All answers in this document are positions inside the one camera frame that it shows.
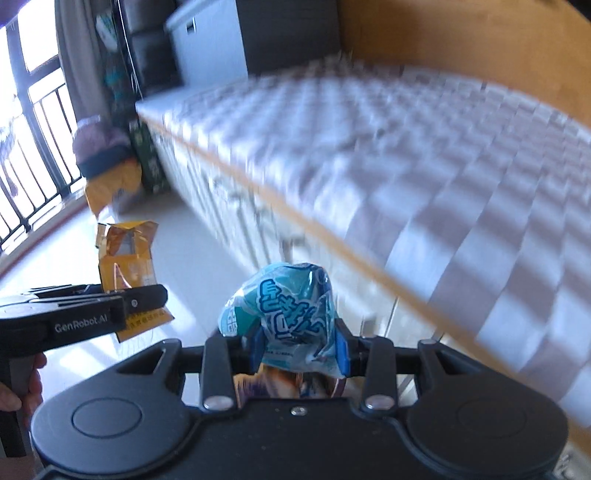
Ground green carton box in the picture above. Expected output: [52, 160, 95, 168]
[129, 119, 172, 195]

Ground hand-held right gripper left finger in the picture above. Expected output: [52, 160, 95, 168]
[115, 330, 265, 412]

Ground cream cabinet with wooden top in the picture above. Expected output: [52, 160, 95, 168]
[136, 108, 591, 480]

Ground green patterned packs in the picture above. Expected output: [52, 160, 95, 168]
[95, 11, 139, 100]

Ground black balcony railing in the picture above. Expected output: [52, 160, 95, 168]
[0, 69, 86, 245]

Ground brown curtain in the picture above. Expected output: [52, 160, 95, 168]
[54, 0, 101, 126]

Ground person's left hand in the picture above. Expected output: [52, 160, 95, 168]
[0, 353, 48, 417]

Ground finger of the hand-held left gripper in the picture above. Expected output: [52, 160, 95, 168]
[21, 284, 105, 297]
[88, 284, 168, 318]

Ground grey storage box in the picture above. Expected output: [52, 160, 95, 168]
[165, 0, 343, 88]

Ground teal plastic wrapper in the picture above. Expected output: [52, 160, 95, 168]
[217, 261, 345, 378]

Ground pink cushion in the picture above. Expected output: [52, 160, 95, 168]
[72, 116, 133, 168]

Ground yellow bag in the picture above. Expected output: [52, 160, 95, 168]
[85, 159, 144, 219]

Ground yellow carton pack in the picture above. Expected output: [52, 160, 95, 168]
[95, 220, 177, 343]

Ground brown white checkered cloth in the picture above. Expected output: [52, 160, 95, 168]
[161, 62, 591, 407]

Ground grey seat cushion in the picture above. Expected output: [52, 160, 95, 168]
[135, 76, 252, 121]

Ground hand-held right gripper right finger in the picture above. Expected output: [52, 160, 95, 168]
[335, 318, 472, 413]

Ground black drawer tower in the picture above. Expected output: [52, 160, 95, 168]
[117, 0, 186, 99]

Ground brown rimmed waste bin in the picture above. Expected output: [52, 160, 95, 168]
[233, 364, 348, 401]

